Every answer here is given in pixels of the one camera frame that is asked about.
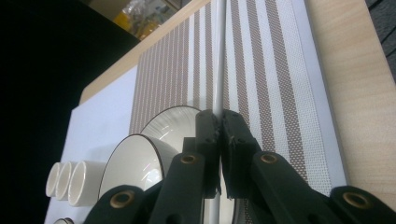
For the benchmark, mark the striped woven placemat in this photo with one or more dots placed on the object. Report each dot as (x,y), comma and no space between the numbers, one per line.
(274,93)

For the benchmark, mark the clear plastic bag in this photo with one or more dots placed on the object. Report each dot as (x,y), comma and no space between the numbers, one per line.
(149,7)

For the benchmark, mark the beige wooden desk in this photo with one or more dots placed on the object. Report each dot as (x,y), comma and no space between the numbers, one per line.
(106,6)

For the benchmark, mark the single white chopstick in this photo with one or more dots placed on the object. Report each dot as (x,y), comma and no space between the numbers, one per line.
(219,62)

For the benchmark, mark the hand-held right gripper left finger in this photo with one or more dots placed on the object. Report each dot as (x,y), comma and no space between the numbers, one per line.
(211,149)

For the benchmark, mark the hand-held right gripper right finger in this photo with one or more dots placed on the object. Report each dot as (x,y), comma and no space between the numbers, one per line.
(238,146)

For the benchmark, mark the white dark-rimmed bowl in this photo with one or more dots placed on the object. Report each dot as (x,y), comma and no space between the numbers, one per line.
(130,165)
(63,221)

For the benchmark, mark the white cup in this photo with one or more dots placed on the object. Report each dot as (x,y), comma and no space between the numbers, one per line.
(88,183)
(63,182)
(51,180)

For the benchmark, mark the green yellow plastic bag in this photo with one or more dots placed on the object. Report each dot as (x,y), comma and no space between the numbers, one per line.
(137,25)

